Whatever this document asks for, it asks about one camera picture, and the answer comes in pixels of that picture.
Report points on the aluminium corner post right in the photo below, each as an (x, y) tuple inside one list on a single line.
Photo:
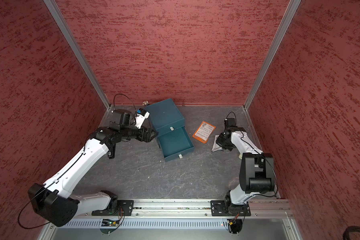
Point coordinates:
[(279, 35)]

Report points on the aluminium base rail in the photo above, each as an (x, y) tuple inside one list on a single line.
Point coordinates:
[(259, 208)]

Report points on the teal drawer cabinet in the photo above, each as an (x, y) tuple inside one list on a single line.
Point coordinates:
[(163, 115)]

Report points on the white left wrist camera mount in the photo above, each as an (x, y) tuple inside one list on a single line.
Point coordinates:
[(126, 119)]

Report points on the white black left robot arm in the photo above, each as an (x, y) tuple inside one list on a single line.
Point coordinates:
[(54, 199)]

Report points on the aluminium corner post left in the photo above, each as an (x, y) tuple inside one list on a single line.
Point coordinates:
[(68, 35)]

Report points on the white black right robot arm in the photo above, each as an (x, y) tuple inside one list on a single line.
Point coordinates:
[(256, 175)]

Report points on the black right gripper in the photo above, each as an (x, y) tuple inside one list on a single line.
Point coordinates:
[(219, 142)]

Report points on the aluminium corner post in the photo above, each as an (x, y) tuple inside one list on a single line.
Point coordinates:
[(68, 35), (279, 35)]

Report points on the teal drawer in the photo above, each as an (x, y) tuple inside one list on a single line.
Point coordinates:
[(175, 144)]

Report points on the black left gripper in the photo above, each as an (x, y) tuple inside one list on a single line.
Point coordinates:
[(147, 138)]

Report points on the orange seed bag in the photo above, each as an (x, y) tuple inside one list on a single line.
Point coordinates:
[(203, 132)]

